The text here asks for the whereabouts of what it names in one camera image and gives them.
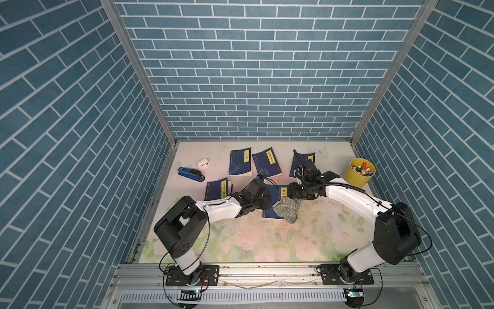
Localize grey striped cloth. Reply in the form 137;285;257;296
272;197;303;224

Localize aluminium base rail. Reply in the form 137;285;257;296
109;261;430;292

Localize blue book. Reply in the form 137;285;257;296
289;153;315;178
252;148;282;178
262;185;288;220
228;148;252;176
205;178;229;201

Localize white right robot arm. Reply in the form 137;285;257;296
287;151;422;284

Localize blue black stapler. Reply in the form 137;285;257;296
178;167;205;182

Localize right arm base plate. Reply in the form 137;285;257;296
315;263;374;285

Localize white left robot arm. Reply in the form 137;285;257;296
153;176;271;285

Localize pens in cup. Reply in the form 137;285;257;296
351;162;374;177

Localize yellow pen cup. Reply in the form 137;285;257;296
342;158;376;188

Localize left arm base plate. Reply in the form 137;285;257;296
165;265;220;287

